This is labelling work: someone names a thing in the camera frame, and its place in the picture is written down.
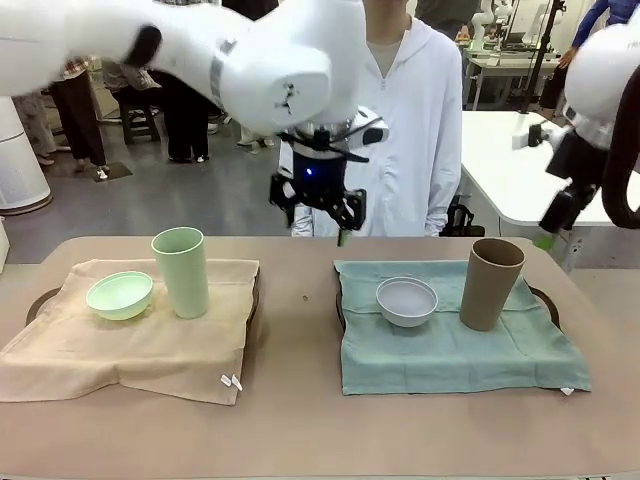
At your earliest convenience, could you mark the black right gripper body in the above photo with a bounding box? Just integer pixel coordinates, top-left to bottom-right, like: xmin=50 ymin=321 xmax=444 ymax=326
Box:
xmin=546 ymin=130 xmax=609 ymax=189

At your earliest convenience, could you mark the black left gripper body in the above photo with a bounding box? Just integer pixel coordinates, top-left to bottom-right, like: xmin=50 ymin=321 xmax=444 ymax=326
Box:
xmin=278 ymin=147 xmax=362 ymax=207

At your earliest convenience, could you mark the brown tall cup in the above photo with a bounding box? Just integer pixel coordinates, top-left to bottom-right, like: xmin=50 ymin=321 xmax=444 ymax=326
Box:
xmin=458 ymin=237 xmax=526 ymax=333

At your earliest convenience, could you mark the pale blue-grey bowl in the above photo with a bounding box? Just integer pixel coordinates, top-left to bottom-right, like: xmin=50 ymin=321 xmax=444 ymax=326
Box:
xmin=374 ymin=276 xmax=440 ymax=329

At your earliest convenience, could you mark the pale green tall cup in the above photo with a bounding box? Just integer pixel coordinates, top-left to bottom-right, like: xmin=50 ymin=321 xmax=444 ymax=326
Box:
xmin=150 ymin=227 xmax=210 ymax=320

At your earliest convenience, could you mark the teal cloth mat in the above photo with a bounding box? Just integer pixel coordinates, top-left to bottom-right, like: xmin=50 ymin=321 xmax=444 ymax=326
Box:
xmin=332 ymin=258 xmax=593 ymax=398

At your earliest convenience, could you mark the pale green bowl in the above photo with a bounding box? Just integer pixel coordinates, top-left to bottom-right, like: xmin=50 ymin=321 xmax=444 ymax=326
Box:
xmin=85 ymin=270 xmax=155 ymax=322

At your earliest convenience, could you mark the beige cloth mat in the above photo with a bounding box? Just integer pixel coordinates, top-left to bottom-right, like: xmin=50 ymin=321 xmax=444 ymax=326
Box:
xmin=0 ymin=258 xmax=261 ymax=406

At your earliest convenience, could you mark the person's left forearm white sleeve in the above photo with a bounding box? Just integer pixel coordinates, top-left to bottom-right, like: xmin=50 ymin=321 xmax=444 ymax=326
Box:
xmin=424 ymin=164 xmax=462 ymax=238

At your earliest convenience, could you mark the dark brown serving tray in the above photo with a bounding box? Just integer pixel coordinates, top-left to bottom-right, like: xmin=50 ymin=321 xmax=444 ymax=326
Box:
xmin=25 ymin=262 xmax=262 ymax=326
xmin=333 ymin=259 xmax=565 ymax=334

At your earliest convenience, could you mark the person in black top white trousers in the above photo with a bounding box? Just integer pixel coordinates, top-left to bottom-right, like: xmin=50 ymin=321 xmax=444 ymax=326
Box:
xmin=234 ymin=117 xmax=277 ymax=149

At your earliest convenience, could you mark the white rounded table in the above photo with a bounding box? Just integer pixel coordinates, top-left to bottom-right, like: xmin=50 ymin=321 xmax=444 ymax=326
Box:
xmin=459 ymin=110 xmax=640 ymax=226

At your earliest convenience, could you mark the black tripod pole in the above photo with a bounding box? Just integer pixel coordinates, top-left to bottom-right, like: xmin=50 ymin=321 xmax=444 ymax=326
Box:
xmin=519 ymin=0 xmax=562 ymax=116

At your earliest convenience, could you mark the grey workbench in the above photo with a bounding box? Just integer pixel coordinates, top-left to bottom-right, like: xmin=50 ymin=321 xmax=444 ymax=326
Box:
xmin=462 ymin=44 xmax=564 ymax=111

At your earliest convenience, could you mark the person in white hooded jacket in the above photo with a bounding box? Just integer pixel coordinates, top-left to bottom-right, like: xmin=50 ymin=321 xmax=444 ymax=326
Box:
xmin=278 ymin=0 xmax=464 ymax=238

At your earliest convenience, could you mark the person in blue plaid shirt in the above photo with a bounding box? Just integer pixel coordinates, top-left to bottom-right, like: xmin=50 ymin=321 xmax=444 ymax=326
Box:
xmin=149 ymin=69 xmax=211 ymax=164

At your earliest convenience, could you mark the person in blue jacket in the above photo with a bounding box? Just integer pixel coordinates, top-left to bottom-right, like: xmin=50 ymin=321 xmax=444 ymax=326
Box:
xmin=539 ymin=0 xmax=621 ymax=121

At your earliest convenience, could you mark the small dark stool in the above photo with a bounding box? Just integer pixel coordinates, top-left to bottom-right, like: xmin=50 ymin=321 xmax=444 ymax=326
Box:
xmin=118 ymin=101 xmax=162 ymax=145

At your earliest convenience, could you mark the person in grey sweater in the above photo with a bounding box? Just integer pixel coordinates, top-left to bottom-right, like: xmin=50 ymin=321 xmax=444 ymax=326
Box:
xmin=102 ymin=57 xmax=165 ymax=110

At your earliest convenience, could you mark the person in beige trousers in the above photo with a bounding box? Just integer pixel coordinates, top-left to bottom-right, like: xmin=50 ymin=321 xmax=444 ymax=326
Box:
xmin=414 ymin=0 xmax=477 ymax=40

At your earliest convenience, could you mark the person in red plaid shirt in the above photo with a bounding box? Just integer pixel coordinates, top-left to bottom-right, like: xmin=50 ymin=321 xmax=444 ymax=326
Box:
xmin=49 ymin=55 xmax=109 ymax=174

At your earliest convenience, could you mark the person in white shirt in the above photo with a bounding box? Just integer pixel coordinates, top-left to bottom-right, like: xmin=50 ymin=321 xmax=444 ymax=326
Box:
xmin=12 ymin=94 xmax=57 ymax=167

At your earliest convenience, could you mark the white cylindrical air purifier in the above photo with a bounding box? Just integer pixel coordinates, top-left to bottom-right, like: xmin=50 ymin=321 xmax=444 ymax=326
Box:
xmin=0 ymin=94 xmax=54 ymax=217

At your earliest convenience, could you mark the thick black cable hose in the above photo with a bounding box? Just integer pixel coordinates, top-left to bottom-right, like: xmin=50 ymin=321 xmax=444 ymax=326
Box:
xmin=602 ymin=64 xmax=640 ymax=229

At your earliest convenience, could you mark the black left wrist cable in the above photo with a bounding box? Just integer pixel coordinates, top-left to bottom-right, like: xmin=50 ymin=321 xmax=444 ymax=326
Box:
xmin=277 ymin=117 xmax=385 ymax=164

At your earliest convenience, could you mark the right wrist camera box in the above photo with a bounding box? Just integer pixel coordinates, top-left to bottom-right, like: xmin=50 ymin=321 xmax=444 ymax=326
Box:
xmin=512 ymin=119 xmax=566 ymax=150

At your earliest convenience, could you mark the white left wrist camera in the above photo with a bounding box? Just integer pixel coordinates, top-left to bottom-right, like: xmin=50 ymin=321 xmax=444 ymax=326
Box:
xmin=347 ymin=106 xmax=391 ymax=150

